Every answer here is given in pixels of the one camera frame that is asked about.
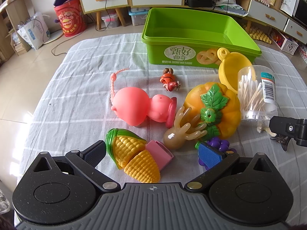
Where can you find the pink rubber pig toy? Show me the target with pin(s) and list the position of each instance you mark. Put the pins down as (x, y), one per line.
(129, 105)

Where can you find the orange toy pumpkin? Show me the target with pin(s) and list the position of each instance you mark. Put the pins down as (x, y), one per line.
(230, 110)

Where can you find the grey checked cloth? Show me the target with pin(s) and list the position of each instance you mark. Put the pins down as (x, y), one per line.
(84, 76)

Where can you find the beige rubber hand toy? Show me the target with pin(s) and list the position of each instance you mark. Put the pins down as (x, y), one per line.
(174, 137)

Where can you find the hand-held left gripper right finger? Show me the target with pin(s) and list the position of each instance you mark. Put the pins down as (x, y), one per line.
(211, 157)

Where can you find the green plastic box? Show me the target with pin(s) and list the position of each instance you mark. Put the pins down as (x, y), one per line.
(168, 28)

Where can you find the pink plastic block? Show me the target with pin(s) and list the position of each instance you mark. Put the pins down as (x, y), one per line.
(160, 154)

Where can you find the microwave oven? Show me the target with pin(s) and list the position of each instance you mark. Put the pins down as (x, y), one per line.
(302, 10)

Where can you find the purple toy grapes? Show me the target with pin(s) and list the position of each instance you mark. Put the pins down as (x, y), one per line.
(219, 143)

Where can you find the white shopping bag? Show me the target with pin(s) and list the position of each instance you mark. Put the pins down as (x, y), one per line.
(33, 32)

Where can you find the white printed toy box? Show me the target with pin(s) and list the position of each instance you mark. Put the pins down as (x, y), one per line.
(285, 42)

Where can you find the clear cotton swab jar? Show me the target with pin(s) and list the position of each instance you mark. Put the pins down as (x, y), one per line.
(249, 95)

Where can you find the stack of folded cloths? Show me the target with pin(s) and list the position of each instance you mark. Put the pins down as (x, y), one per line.
(230, 7)

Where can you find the yellow toy corn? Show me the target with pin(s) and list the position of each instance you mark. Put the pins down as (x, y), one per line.
(134, 153)

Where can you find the small orange figurine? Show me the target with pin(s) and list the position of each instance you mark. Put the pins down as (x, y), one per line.
(168, 79)

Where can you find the white round base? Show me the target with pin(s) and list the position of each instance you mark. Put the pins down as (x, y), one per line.
(54, 37)

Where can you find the red and white carton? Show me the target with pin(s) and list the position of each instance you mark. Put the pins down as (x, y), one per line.
(302, 54)

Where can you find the red printed bucket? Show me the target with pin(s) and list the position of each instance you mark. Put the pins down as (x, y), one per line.
(70, 19)

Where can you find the wooden cabinet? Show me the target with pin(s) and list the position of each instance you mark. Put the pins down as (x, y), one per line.
(134, 8)

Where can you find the clear storage box pink contents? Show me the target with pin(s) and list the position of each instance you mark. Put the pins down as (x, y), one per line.
(110, 20)

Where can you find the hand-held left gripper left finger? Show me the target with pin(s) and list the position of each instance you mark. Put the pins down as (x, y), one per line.
(94, 154)

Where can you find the wooden desk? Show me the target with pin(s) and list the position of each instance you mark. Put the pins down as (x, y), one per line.
(14, 12)

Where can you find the yellow egg tray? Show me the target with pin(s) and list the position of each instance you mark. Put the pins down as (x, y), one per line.
(260, 34)

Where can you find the brown translucent hair clip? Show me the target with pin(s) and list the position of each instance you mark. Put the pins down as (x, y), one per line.
(283, 142)

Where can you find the blue-lidded clear storage box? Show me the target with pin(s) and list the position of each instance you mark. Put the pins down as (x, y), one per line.
(139, 16)

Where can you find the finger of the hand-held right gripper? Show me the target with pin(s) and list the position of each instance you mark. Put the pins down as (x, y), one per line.
(287, 127)

